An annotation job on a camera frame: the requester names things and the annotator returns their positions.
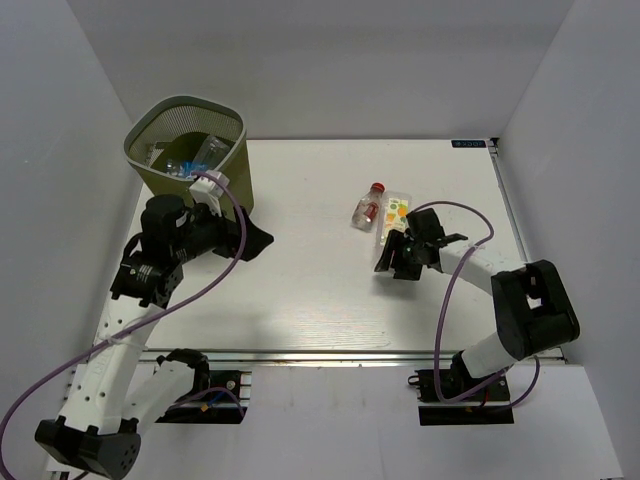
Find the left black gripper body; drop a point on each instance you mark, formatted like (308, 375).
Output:
(209, 233)

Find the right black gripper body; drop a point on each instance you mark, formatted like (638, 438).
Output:
(411, 263)

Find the orange label white cap bottle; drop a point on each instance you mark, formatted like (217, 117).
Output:
(392, 215)

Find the red cap red label bottle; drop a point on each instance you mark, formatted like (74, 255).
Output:
(368, 207)

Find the blue label blue cap bottle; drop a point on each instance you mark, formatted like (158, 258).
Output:
(181, 169)

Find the clear bottle blue-white cap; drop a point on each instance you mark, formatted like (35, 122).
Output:
(211, 152)

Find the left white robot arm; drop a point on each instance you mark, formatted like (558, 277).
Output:
(100, 427)

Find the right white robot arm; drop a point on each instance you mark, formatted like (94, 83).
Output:
(532, 309)

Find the green mesh waste bin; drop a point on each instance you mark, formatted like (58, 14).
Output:
(184, 135)

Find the blue corner label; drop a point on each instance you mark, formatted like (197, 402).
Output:
(468, 143)

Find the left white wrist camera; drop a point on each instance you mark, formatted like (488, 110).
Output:
(208, 188)

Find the aluminium table edge rail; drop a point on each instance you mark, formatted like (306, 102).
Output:
(314, 357)

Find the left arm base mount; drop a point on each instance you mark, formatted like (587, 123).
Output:
(218, 396)

